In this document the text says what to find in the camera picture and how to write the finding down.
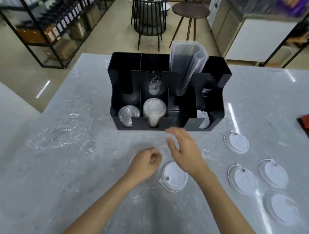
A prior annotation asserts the black slatted chair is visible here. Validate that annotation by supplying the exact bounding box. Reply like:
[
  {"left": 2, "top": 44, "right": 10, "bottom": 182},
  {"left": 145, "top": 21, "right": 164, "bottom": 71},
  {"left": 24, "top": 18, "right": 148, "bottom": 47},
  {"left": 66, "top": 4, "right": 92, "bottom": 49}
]
[{"left": 131, "top": 0, "right": 167, "bottom": 52}]

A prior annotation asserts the row of dark labelled bottles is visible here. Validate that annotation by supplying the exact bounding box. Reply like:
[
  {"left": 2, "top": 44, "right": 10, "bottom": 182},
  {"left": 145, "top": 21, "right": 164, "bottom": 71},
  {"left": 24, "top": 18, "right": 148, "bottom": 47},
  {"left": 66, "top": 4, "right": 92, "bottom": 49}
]
[{"left": 41, "top": 0, "right": 92, "bottom": 33}]

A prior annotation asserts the black metal shelf rack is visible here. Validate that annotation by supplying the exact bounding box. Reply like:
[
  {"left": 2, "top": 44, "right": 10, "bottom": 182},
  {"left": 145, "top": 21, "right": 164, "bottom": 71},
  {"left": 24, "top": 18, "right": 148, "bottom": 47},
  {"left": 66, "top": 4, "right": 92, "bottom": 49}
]
[{"left": 0, "top": 0, "right": 114, "bottom": 70}]

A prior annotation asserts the round wooden side table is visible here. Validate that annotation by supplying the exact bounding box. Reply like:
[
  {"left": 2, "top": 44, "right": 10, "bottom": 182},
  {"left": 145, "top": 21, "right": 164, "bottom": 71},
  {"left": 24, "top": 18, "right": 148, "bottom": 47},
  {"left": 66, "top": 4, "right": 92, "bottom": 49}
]
[{"left": 172, "top": 2, "right": 211, "bottom": 49}]

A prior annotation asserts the person's right forearm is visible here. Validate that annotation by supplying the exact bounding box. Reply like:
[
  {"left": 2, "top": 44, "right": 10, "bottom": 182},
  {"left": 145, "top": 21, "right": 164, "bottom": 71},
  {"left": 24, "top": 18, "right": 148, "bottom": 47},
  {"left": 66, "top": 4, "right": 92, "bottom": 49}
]
[{"left": 192, "top": 168, "right": 256, "bottom": 234}]

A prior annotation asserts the small knotted clear bag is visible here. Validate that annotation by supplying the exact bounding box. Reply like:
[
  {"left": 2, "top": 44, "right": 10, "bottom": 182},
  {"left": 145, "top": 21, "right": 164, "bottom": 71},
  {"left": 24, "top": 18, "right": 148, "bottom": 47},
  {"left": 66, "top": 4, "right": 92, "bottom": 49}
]
[{"left": 148, "top": 72, "right": 162, "bottom": 95}]

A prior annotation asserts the wide cardboard box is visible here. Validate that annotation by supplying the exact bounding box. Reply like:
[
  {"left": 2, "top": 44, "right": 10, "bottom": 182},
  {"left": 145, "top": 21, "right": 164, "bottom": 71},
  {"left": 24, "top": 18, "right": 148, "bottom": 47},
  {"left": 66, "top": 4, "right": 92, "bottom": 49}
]
[{"left": 45, "top": 40, "right": 77, "bottom": 60}]

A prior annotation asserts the small white round table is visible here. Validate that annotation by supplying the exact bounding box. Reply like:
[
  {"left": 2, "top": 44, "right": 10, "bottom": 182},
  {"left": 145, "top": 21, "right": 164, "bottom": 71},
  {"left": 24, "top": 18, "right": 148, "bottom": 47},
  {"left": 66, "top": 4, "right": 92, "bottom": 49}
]
[{"left": 160, "top": 0, "right": 172, "bottom": 13}]

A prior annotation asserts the roll of clear plastic sleeves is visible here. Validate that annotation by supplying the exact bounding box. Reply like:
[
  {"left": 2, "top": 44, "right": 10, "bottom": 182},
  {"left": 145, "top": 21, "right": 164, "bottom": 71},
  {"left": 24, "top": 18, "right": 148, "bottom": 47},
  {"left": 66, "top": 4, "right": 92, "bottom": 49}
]
[{"left": 169, "top": 40, "right": 209, "bottom": 97}]

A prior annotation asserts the stack of white lids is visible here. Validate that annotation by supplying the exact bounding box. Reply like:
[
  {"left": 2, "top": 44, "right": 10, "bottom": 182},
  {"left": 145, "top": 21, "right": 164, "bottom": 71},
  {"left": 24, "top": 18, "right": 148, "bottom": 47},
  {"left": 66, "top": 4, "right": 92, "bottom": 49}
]
[{"left": 197, "top": 110, "right": 211, "bottom": 130}]

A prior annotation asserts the person's left forearm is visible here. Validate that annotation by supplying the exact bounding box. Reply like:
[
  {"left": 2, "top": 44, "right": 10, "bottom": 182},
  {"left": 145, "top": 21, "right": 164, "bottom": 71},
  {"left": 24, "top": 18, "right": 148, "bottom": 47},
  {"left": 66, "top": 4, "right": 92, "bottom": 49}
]
[{"left": 62, "top": 172, "right": 139, "bottom": 234}]

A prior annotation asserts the stainless steel counter cabinet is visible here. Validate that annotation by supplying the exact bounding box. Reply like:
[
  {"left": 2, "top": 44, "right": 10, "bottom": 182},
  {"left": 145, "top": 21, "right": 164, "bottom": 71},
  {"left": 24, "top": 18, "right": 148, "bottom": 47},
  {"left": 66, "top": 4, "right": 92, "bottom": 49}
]
[{"left": 209, "top": 0, "right": 309, "bottom": 68}]

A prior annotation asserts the large white cabinet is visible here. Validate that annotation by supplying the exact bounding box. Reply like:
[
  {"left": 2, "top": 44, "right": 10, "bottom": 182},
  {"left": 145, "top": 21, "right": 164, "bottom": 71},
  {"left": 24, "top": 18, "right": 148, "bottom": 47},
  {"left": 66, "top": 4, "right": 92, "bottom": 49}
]
[{"left": 0, "top": 81, "right": 43, "bottom": 145}]

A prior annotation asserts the black cup organizer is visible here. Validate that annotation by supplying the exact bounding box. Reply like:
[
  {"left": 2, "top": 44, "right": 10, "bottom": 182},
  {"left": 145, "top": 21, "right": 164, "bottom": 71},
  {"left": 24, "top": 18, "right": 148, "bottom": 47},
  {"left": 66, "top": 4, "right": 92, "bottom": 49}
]
[{"left": 107, "top": 52, "right": 233, "bottom": 132}]

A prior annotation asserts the person's right hand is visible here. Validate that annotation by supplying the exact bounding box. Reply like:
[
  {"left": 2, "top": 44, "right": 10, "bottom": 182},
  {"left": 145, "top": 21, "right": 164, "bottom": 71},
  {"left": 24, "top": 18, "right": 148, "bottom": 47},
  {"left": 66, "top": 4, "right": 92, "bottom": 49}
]
[{"left": 165, "top": 127, "right": 212, "bottom": 180}]

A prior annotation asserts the stack of black lids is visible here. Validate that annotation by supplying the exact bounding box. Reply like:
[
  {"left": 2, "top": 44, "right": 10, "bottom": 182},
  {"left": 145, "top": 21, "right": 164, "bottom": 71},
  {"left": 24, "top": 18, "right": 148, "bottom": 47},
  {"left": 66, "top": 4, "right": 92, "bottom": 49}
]
[{"left": 201, "top": 75, "right": 218, "bottom": 97}]

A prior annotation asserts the white plastic lid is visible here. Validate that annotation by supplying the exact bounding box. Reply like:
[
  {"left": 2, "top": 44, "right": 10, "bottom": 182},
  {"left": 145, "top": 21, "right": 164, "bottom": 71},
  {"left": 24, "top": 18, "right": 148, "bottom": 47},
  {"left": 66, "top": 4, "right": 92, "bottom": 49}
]
[
  {"left": 263, "top": 190, "right": 301, "bottom": 227},
  {"left": 223, "top": 130, "right": 249, "bottom": 154},
  {"left": 227, "top": 163, "right": 258, "bottom": 196},
  {"left": 159, "top": 161, "right": 188, "bottom": 193},
  {"left": 257, "top": 158, "right": 289, "bottom": 189}
]

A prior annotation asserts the clear plastic wrap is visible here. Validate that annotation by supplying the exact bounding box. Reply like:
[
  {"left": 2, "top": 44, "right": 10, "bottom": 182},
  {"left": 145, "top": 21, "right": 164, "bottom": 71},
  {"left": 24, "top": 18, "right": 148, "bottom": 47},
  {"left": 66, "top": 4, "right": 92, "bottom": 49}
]
[{"left": 25, "top": 112, "right": 97, "bottom": 156}]

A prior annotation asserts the person's left hand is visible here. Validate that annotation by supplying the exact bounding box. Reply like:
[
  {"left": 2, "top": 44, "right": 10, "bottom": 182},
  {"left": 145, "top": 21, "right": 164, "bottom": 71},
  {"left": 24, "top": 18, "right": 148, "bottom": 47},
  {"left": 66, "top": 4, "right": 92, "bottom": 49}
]
[{"left": 125, "top": 147, "right": 163, "bottom": 185}]

